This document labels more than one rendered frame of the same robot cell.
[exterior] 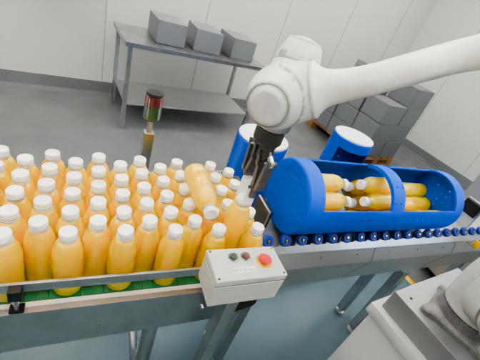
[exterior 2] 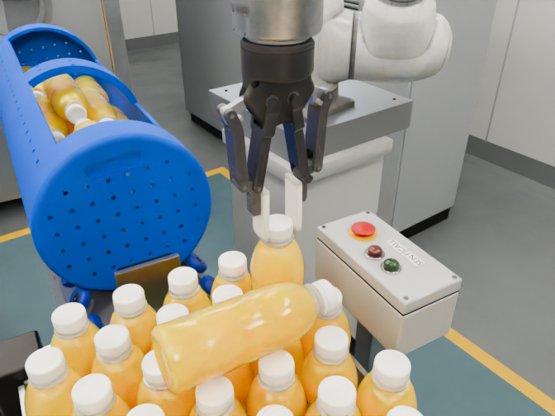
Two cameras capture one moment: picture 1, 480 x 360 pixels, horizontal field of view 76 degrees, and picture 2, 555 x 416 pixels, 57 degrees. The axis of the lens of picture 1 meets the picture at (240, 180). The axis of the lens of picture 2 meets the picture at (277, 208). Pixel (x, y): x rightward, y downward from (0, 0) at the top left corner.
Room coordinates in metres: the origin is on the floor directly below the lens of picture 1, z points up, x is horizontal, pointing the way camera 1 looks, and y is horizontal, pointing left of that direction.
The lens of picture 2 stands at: (0.71, 0.49, 1.53)
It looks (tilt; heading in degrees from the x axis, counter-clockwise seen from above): 32 degrees down; 272
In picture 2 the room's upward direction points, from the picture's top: straight up
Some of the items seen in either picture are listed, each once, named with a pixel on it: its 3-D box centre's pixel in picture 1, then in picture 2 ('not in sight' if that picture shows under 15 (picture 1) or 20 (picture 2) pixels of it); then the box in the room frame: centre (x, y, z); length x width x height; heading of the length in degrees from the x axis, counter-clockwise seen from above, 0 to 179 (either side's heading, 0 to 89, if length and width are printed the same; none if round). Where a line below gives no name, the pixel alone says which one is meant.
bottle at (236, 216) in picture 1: (233, 223); (277, 290); (0.73, -0.03, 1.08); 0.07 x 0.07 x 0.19
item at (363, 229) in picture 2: (264, 259); (362, 229); (0.61, -0.14, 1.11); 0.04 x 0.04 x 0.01
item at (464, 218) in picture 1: (467, 212); not in sight; (1.62, -1.26, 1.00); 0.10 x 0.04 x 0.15; 31
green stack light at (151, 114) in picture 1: (152, 111); not in sight; (1.05, 0.39, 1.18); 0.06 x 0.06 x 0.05
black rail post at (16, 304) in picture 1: (16, 299); not in sight; (0.37, 0.39, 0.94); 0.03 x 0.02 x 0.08; 121
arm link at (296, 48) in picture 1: (292, 74); not in sight; (0.72, -0.03, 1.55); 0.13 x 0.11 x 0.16; 173
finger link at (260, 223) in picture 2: (244, 185); (261, 211); (0.75, -0.02, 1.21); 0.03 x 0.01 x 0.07; 121
